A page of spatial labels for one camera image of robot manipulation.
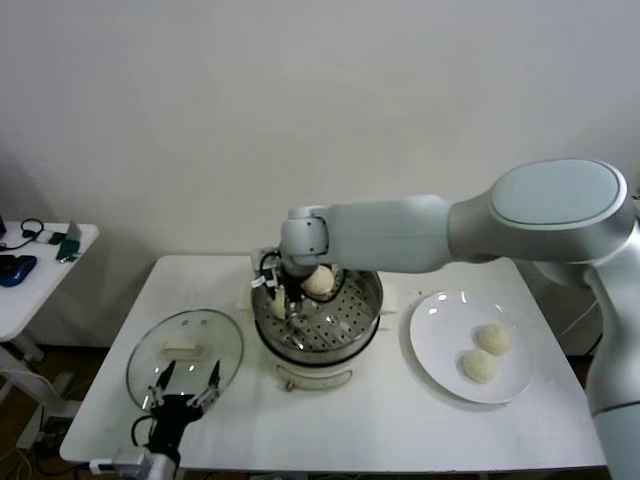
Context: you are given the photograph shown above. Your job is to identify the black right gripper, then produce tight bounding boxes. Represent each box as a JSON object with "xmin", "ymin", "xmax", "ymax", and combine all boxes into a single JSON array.
[{"xmin": 277, "ymin": 262, "xmax": 307, "ymax": 322}]

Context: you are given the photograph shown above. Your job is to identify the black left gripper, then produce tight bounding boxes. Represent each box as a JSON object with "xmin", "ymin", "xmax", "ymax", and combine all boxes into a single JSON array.
[{"xmin": 146, "ymin": 360, "xmax": 222, "ymax": 451}]

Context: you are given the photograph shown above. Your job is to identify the glass lid with white handle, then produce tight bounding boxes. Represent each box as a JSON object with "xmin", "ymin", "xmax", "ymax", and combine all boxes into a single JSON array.
[{"xmin": 125, "ymin": 308, "xmax": 245, "ymax": 414}]

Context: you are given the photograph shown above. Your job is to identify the steel steamer basket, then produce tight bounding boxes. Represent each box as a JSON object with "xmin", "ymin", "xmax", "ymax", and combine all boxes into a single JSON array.
[{"xmin": 234, "ymin": 259, "xmax": 401, "ymax": 364}]

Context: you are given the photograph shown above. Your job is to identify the white round plate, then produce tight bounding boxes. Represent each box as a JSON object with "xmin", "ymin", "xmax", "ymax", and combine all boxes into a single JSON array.
[{"xmin": 408, "ymin": 290, "xmax": 536, "ymax": 405}]

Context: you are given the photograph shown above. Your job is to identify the white side table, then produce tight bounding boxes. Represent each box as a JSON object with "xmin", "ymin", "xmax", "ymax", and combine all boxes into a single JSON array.
[{"xmin": 0, "ymin": 222, "xmax": 101, "ymax": 446}]

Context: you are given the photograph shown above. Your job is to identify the green tool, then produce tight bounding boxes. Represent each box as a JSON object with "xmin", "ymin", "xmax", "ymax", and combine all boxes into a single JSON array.
[{"xmin": 55, "ymin": 238, "xmax": 82, "ymax": 264}]

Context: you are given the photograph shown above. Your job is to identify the blue device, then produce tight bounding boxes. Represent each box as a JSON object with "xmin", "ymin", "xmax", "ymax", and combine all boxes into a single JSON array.
[{"xmin": 0, "ymin": 253, "xmax": 39, "ymax": 287}]

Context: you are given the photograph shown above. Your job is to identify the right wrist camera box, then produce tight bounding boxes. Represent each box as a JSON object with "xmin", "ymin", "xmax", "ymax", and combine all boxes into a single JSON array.
[{"xmin": 251, "ymin": 247, "xmax": 281, "ymax": 290}]

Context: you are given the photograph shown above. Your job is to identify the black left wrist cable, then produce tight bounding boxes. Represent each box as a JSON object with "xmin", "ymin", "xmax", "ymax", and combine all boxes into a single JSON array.
[{"xmin": 130, "ymin": 414, "xmax": 157, "ymax": 447}]

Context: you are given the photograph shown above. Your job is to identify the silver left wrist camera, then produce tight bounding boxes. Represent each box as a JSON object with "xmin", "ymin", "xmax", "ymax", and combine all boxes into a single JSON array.
[{"xmin": 89, "ymin": 448, "xmax": 151, "ymax": 475}]

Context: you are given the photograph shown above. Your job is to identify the black headphones with cable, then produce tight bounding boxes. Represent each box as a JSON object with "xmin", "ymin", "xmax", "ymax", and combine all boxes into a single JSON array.
[{"xmin": 0, "ymin": 218, "xmax": 47, "ymax": 250}]

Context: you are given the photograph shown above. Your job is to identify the white power cable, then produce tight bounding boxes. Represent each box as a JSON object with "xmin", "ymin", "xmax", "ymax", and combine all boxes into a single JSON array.
[{"xmin": 560, "ymin": 299, "xmax": 599, "ymax": 340}]

